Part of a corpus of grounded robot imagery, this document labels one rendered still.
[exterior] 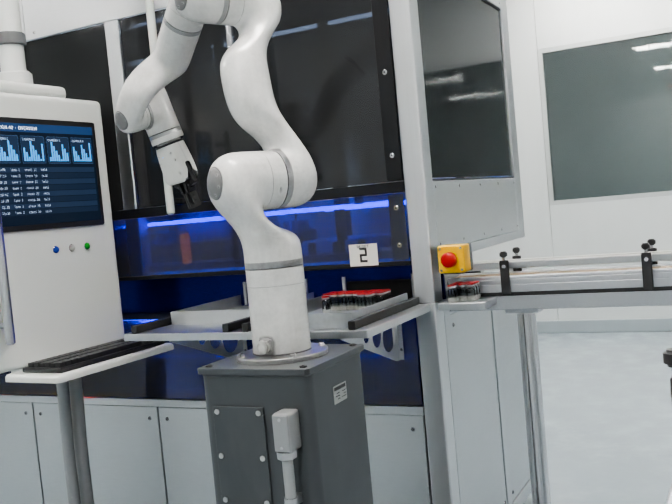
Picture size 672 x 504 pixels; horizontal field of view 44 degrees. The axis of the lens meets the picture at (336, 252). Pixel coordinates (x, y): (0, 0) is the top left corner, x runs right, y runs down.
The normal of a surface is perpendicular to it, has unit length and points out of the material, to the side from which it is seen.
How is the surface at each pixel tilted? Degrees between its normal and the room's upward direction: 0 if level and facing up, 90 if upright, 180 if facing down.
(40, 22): 90
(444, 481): 90
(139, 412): 90
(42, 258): 90
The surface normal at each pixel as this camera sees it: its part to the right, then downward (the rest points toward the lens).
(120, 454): -0.45, 0.09
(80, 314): 0.87, -0.06
